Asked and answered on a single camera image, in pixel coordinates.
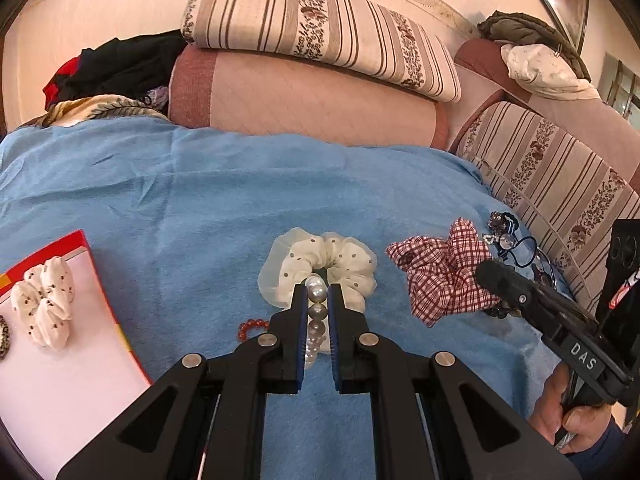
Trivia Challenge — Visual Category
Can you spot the red white plaid scrunchie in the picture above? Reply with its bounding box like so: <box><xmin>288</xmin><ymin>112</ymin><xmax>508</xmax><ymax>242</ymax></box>
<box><xmin>385</xmin><ymin>218</ymin><xmax>499</xmax><ymax>327</ymax></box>

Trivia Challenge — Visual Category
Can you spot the red cardboard tray box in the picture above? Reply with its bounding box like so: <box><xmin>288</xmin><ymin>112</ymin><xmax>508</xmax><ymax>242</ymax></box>
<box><xmin>1</xmin><ymin>231</ymin><xmax>151</xmax><ymax>479</ymax></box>

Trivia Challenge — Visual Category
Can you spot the pink sofa back cushion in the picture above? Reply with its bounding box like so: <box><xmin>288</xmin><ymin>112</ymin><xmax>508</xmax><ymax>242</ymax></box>
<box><xmin>444</xmin><ymin>38</ymin><xmax>640</xmax><ymax>190</ymax></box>

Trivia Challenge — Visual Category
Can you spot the grey and white clothes heap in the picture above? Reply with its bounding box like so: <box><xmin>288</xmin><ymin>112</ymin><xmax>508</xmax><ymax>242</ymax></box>
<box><xmin>477</xmin><ymin>11</ymin><xmax>601</xmax><ymax>101</ymax></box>

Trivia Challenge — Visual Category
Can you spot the pearl and red bead bracelet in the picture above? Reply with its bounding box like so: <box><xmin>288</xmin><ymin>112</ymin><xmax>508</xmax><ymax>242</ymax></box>
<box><xmin>236</xmin><ymin>274</ymin><xmax>331</xmax><ymax>371</ymax></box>

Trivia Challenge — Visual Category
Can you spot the white cherry print scrunchie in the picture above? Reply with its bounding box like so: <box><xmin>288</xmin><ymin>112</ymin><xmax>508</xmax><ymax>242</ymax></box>
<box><xmin>10</xmin><ymin>257</ymin><xmax>75</xmax><ymax>351</ymax></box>

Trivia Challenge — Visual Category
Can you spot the light blue blanket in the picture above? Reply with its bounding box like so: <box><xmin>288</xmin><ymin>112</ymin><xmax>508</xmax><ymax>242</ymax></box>
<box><xmin>1</xmin><ymin>117</ymin><xmax>555</xmax><ymax>416</ymax></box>

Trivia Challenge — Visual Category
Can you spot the striped floral pillow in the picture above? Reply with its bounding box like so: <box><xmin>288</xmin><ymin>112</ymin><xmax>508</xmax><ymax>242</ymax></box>
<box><xmin>181</xmin><ymin>0</ymin><xmax>462</xmax><ymax>103</ymax></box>

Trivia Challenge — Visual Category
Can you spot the person's right hand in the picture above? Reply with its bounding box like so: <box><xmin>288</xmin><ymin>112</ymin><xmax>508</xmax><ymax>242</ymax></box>
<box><xmin>528</xmin><ymin>363</ymin><xmax>612</xmax><ymax>454</ymax></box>

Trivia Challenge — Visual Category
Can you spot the striped floral side cushion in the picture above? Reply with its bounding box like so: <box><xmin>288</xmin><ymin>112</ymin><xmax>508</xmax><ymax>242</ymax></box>
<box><xmin>452</xmin><ymin>102</ymin><xmax>639</xmax><ymax>312</ymax></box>

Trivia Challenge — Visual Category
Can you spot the pink quilted bolster cushion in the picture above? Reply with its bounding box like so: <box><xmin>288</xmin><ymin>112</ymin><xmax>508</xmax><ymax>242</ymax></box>
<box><xmin>168</xmin><ymin>47</ymin><xmax>448</xmax><ymax>150</ymax></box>

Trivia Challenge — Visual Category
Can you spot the cream organza dotted scrunchie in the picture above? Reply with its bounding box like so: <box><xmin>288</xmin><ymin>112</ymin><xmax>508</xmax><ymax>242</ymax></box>
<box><xmin>257</xmin><ymin>226</ymin><xmax>379</xmax><ymax>356</ymax></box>

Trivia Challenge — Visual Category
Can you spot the navy bow hair clip pile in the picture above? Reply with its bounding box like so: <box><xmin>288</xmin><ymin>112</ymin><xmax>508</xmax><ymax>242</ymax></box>
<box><xmin>483</xmin><ymin>211</ymin><xmax>556</xmax><ymax>287</ymax></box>

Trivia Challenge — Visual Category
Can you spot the black and red clothes pile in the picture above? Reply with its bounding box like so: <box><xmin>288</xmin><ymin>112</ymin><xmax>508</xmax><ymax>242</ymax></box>
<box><xmin>42</xmin><ymin>29</ymin><xmax>186</xmax><ymax>108</ymax></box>

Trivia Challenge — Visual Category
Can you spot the floral patterned bedsheet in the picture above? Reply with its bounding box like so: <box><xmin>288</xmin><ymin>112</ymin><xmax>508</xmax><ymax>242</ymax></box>
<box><xmin>21</xmin><ymin>94</ymin><xmax>167</xmax><ymax>128</ymax></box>

